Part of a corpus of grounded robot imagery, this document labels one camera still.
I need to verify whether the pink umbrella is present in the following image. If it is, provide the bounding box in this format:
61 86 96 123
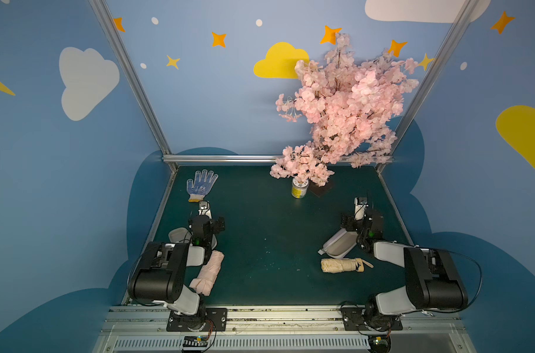
189 250 225 297

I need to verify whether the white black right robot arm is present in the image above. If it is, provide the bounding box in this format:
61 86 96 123
341 207 483 320

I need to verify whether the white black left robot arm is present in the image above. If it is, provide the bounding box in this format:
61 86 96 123
127 215 226 322

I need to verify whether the beige folded umbrella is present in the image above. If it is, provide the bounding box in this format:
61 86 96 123
320 258 374 274

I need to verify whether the white blue dotted work glove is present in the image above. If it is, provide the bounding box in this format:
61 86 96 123
186 169 219 202

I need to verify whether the dark brown tree base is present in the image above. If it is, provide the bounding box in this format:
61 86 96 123
309 180 334 198

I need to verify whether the yellow white tin can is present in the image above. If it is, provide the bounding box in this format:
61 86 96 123
291 177 309 199

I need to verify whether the right controller circuit board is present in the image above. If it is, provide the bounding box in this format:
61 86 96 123
367 335 392 353

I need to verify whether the controller circuit board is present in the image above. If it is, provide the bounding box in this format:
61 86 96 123
367 335 392 353
180 335 209 352

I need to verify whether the left controller circuit board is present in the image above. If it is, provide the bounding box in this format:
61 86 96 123
180 335 209 352

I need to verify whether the pink cherry blossom tree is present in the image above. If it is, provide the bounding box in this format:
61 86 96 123
270 34 420 187

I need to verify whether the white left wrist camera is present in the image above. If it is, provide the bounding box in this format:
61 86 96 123
198 200 212 219

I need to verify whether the rear aluminium frame bar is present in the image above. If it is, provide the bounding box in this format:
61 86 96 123
163 153 383 165

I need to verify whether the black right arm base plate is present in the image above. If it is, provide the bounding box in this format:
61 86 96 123
339 307 403 333

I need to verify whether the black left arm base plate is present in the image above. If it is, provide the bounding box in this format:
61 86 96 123
166 307 228 332

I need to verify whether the right aluminium frame post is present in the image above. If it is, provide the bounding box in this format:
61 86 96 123
390 0 480 157

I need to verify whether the aluminium frame post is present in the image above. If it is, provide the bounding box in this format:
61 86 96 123
89 0 171 157
390 0 480 157

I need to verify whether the aluminium front rail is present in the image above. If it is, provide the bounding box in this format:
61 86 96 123
93 304 476 352

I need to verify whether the left aluminium frame post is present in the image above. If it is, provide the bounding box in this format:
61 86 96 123
89 0 171 157

